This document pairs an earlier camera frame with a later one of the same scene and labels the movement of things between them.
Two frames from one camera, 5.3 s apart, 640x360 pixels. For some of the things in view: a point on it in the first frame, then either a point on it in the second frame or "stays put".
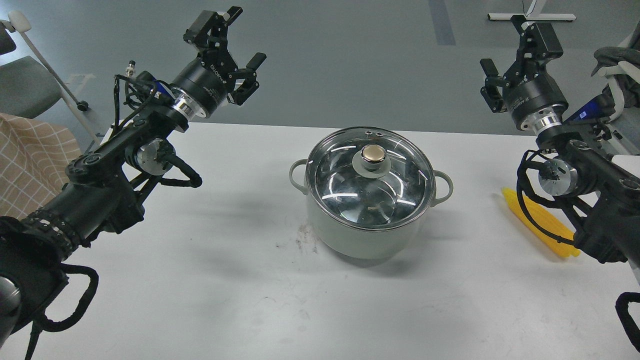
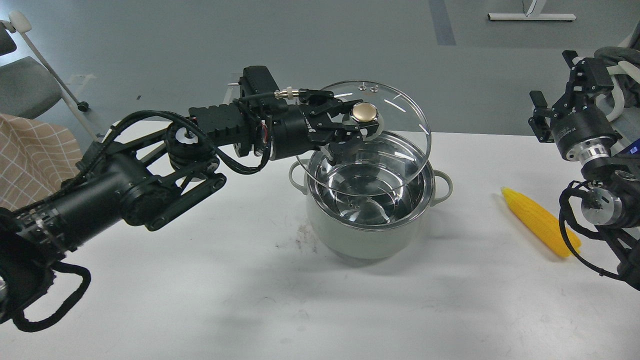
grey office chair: (28, 87) stays put
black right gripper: (536, 103) -> (581, 132)
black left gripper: (203, 86) -> (292, 134)
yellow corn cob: (548, 219) stays put
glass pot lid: (369, 178) -> (381, 159)
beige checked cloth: (34, 155) stays put
